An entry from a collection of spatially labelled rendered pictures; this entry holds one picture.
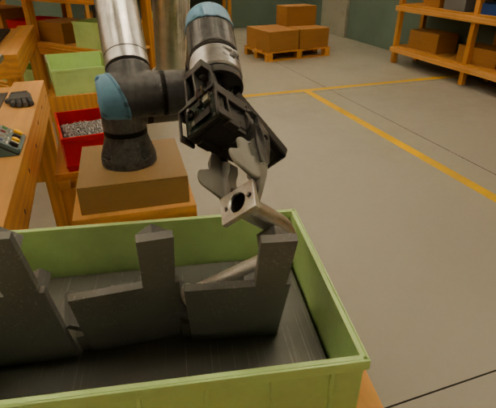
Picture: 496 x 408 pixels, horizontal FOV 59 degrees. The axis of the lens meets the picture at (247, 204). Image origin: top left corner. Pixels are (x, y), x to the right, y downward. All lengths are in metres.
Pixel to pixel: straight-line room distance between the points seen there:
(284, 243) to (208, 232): 0.42
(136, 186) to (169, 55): 0.34
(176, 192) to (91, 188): 0.21
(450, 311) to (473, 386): 0.42
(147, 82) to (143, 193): 0.49
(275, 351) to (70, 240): 0.46
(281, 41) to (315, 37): 0.63
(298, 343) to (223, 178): 0.35
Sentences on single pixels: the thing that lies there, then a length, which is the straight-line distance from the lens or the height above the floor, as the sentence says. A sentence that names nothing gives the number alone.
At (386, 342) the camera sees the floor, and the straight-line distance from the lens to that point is 2.05.
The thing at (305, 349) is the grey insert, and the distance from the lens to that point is 0.79.
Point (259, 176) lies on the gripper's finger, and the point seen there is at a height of 1.20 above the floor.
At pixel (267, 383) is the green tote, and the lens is 0.63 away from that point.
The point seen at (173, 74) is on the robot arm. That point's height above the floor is 1.26.
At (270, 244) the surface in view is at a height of 1.13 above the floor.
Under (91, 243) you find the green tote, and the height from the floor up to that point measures 0.92.
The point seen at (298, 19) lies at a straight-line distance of 7.96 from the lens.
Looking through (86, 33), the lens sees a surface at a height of 0.85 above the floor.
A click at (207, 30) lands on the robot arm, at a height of 1.34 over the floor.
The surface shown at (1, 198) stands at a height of 0.90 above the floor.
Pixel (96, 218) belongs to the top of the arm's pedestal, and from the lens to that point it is 1.19.
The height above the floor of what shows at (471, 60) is 0.31.
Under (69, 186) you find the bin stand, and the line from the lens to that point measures 1.61.
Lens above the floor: 1.43
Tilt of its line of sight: 29 degrees down
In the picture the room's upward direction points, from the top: straight up
